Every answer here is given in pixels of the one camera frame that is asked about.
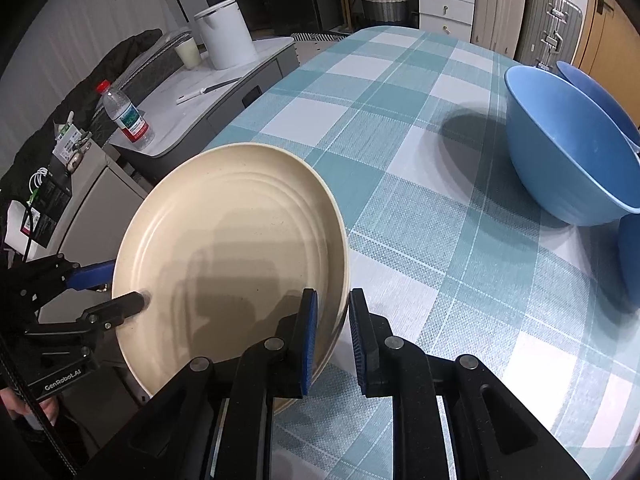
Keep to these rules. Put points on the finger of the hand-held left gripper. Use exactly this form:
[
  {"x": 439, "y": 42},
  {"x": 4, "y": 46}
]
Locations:
[
  {"x": 115, "y": 307},
  {"x": 92, "y": 276}
]

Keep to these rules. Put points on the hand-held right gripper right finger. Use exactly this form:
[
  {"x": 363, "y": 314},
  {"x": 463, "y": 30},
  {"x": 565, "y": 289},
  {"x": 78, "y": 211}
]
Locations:
[{"x": 356, "y": 345}]

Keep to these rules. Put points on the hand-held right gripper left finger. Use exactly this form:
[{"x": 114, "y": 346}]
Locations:
[{"x": 309, "y": 345}]

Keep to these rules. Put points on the beige plate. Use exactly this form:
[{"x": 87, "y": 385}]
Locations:
[{"x": 225, "y": 220}]

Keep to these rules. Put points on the blue bowl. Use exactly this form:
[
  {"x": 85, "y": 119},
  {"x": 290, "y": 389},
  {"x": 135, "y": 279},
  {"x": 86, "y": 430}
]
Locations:
[
  {"x": 631, "y": 260},
  {"x": 600, "y": 95},
  {"x": 565, "y": 150}
]

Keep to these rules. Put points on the person's left hand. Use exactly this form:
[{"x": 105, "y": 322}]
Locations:
[{"x": 15, "y": 404}]

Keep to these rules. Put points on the beige low cabinet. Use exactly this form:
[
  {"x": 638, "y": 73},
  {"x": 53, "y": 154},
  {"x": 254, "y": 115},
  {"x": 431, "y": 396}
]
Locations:
[{"x": 95, "y": 200}]

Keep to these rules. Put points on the black flat box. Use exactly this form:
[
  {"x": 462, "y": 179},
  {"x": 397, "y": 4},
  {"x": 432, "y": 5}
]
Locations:
[{"x": 47, "y": 205}]

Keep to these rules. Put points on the green white carton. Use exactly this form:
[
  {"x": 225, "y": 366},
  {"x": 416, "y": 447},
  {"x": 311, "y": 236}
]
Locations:
[{"x": 70, "y": 147}]

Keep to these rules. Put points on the clear red capped water bottle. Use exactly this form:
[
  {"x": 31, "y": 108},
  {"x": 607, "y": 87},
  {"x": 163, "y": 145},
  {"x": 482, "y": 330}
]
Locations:
[{"x": 127, "y": 120}]

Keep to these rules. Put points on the grey marble topped side cabinet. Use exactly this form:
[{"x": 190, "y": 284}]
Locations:
[{"x": 170, "y": 110}]

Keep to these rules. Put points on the teal checked tablecloth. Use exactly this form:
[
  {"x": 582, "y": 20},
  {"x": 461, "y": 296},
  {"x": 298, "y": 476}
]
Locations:
[{"x": 400, "y": 160}]

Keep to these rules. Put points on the dark jacket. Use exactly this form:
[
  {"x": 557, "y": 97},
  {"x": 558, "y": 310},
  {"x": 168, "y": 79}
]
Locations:
[{"x": 130, "y": 55}]

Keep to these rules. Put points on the cream plastic cup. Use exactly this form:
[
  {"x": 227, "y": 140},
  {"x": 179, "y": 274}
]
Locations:
[{"x": 188, "y": 52}]

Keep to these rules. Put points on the white kettle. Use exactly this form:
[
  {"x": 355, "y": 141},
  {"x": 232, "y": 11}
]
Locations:
[{"x": 225, "y": 35}]

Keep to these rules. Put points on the white curtain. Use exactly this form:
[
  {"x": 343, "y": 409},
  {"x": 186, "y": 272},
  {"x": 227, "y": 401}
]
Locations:
[{"x": 125, "y": 0}]

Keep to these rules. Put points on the black white patterned rug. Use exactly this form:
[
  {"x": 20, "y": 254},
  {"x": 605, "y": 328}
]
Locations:
[{"x": 320, "y": 37}]

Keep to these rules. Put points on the grey white laundry basket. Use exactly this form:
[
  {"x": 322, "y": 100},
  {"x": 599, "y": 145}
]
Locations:
[{"x": 385, "y": 2}]

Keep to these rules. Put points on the white dressing table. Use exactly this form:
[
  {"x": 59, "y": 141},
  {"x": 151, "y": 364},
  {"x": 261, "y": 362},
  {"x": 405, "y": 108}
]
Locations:
[{"x": 445, "y": 5}]

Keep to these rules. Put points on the beige suitcase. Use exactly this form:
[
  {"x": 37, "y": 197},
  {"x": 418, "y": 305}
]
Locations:
[{"x": 500, "y": 10}]

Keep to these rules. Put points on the silver suitcase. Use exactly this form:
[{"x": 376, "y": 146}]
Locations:
[{"x": 545, "y": 25}]

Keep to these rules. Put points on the wooden door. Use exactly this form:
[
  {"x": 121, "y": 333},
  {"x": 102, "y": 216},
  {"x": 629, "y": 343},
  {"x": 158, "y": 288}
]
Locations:
[{"x": 600, "y": 35}]

